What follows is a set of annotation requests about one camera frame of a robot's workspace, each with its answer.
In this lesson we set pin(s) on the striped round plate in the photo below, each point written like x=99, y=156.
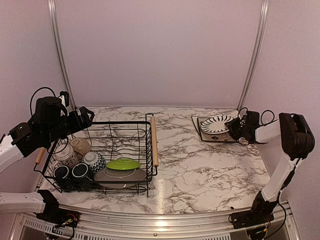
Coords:
x=216, y=125

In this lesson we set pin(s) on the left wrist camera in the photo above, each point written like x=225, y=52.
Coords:
x=65, y=98

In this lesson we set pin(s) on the dark teal cup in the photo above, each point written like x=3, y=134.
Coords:
x=81, y=170

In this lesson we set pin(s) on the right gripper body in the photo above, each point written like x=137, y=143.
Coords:
x=236, y=135

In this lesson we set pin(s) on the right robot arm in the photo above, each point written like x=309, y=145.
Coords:
x=297, y=142

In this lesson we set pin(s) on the left aluminium frame post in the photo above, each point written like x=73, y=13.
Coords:
x=59, y=51

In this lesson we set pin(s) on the grey reindeer plate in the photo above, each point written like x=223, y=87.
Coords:
x=120, y=179

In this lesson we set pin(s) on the black wire dish rack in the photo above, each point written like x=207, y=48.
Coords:
x=108, y=157

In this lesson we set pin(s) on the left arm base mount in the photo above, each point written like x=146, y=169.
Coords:
x=60, y=215

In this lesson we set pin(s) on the green plate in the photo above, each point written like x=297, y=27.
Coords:
x=123, y=164

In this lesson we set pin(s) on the beige bowl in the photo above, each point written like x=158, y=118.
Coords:
x=80, y=146

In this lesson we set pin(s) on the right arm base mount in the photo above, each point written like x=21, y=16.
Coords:
x=261, y=212

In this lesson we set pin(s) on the aluminium frame post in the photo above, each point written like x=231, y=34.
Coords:
x=262, y=22
x=59, y=51

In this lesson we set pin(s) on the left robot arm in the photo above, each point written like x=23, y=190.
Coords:
x=50, y=121

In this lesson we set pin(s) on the floral glass mug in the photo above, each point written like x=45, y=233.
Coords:
x=65, y=155

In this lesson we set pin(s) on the square floral plate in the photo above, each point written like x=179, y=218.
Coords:
x=214, y=138

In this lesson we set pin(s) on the front aluminium rail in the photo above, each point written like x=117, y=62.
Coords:
x=106, y=225

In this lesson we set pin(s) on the right aluminium frame post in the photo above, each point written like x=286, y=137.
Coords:
x=262, y=22

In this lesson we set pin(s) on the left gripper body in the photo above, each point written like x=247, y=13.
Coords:
x=73, y=127

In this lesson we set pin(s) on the dark blue cup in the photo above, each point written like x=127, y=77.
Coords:
x=61, y=172

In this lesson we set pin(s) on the blue patterned bowl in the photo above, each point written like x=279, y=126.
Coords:
x=95, y=161

